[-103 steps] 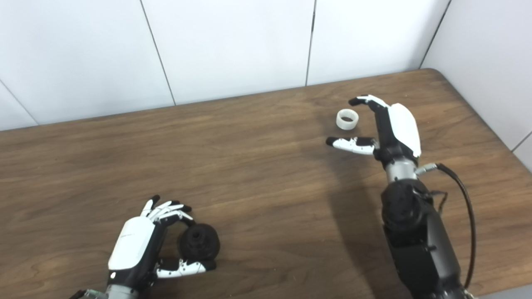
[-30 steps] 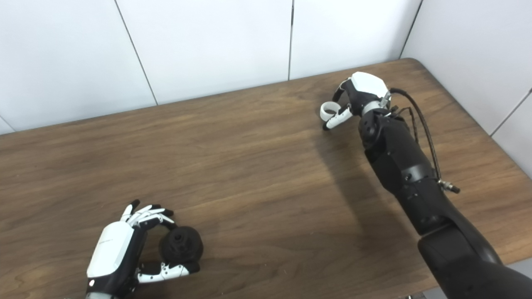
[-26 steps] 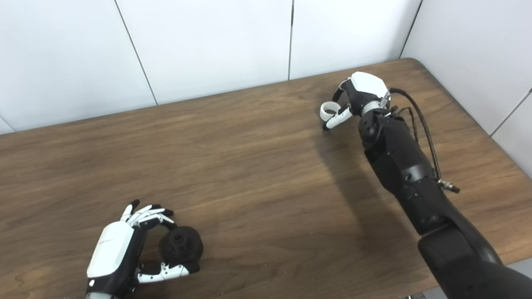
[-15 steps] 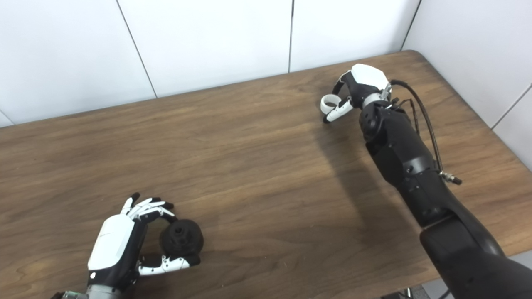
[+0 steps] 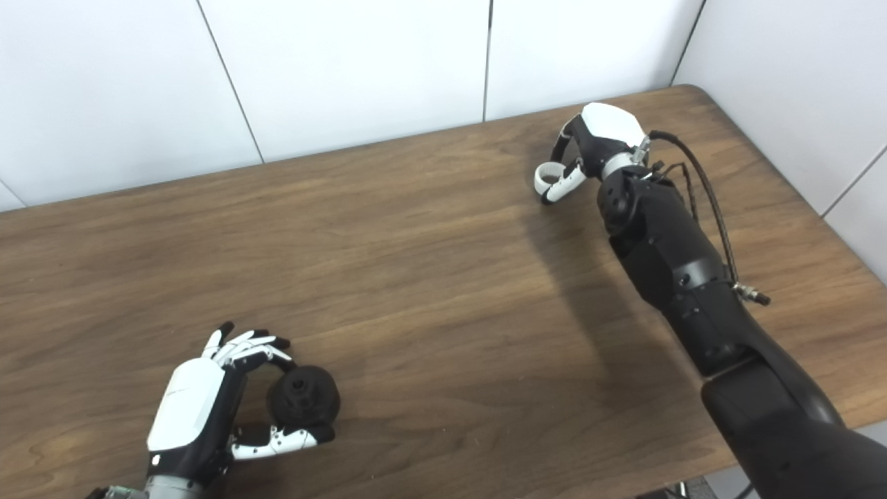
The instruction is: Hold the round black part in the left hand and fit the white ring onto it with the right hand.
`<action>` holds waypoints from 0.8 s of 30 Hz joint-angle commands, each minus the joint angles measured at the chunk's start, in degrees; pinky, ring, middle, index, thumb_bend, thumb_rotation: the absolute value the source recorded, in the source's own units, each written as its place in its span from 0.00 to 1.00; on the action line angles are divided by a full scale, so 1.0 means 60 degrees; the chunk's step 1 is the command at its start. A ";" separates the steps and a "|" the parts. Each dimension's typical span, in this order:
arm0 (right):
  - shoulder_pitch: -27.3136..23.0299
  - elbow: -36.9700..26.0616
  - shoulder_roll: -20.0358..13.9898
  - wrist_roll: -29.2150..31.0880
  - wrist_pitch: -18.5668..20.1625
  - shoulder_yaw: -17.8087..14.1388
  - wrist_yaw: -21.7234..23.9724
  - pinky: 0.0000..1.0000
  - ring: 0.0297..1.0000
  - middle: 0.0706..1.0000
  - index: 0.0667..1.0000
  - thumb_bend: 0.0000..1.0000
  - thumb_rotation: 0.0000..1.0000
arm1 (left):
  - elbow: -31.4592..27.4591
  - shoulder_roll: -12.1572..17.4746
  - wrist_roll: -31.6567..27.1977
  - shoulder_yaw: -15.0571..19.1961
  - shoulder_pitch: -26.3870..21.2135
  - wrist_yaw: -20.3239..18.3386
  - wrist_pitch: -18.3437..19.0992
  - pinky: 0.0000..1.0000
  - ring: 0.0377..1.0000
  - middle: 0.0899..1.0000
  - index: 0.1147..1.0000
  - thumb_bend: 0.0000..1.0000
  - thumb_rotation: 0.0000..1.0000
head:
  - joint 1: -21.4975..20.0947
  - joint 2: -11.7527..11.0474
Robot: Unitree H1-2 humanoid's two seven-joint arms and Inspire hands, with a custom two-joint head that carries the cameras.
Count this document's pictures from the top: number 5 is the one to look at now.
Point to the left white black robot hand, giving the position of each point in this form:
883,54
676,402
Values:
187,409

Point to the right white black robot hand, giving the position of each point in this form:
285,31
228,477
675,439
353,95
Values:
610,128

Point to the round black plastic part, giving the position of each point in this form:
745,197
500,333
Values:
305,398

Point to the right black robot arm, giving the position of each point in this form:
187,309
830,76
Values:
679,277

